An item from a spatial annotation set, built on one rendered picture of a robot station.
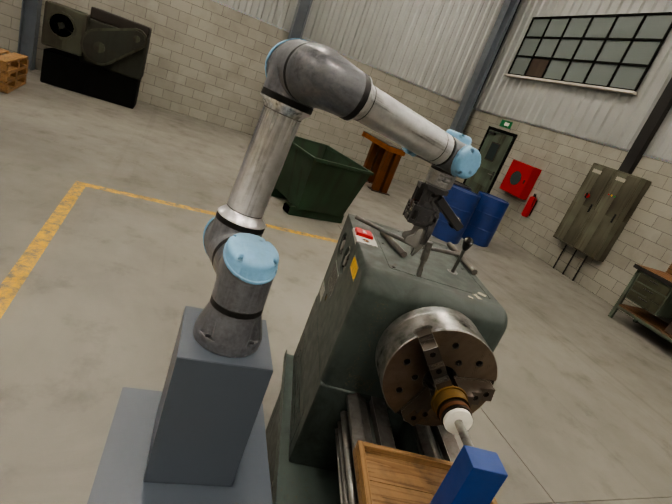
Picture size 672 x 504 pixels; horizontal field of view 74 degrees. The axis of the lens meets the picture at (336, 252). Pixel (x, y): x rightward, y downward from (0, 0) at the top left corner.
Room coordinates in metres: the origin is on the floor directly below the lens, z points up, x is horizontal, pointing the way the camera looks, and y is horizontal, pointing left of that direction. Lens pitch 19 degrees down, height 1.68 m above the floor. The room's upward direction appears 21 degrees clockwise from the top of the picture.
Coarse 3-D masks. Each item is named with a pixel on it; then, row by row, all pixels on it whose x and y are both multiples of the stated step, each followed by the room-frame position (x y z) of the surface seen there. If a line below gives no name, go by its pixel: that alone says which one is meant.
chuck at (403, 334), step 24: (408, 336) 1.04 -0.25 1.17; (456, 336) 1.04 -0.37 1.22; (480, 336) 1.08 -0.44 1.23; (384, 360) 1.04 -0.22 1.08; (408, 360) 1.03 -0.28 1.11; (456, 360) 1.05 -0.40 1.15; (480, 360) 1.06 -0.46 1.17; (384, 384) 1.02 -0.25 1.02; (408, 384) 1.03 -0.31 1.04; (432, 384) 1.09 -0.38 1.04
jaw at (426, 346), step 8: (424, 336) 1.03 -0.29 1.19; (432, 336) 1.04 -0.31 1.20; (424, 344) 1.02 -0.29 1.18; (432, 344) 1.01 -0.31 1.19; (424, 352) 0.99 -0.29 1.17; (432, 352) 1.00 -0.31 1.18; (432, 360) 1.00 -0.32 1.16; (440, 360) 1.00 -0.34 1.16; (432, 368) 0.98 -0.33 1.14; (440, 368) 0.98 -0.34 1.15; (432, 376) 0.98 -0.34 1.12; (440, 376) 0.98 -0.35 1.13; (448, 376) 0.98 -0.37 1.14; (440, 384) 0.96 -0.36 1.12; (448, 384) 0.97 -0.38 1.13
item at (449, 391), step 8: (440, 392) 0.96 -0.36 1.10; (448, 392) 0.95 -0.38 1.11; (456, 392) 0.95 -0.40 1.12; (464, 392) 0.97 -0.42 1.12; (432, 400) 0.96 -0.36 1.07; (440, 400) 0.93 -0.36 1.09; (448, 400) 0.93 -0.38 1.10; (456, 400) 0.93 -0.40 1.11; (464, 400) 0.94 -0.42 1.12; (432, 408) 0.96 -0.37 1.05; (440, 408) 0.93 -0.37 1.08; (448, 408) 0.90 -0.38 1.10; (464, 408) 0.91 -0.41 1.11; (440, 416) 0.91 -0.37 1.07
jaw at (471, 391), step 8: (456, 376) 1.06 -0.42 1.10; (456, 384) 1.02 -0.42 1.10; (464, 384) 1.03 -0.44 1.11; (472, 384) 1.03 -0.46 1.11; (480, 384) 1.04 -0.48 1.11; (488, 384) 1.05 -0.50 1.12; (472, 392) 1.00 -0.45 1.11; (480, 392) 1.01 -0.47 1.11; (488, 392) 1.03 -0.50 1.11; (472, 400) 0.98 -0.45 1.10; (488, 400) 1.03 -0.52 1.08
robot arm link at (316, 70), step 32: (288, 64) 0.89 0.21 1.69; (320, 64) 0.86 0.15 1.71; (352, 64) 0.90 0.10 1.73; (320, 96) 0.87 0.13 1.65; (352, 96) 0.87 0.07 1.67; (384, 96) 0.93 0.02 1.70; (384, 128) 0.94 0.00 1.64; (416, 128) 0.97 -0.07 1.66; (448, 160) 1.04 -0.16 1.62; (480, 160) 1.07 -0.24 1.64
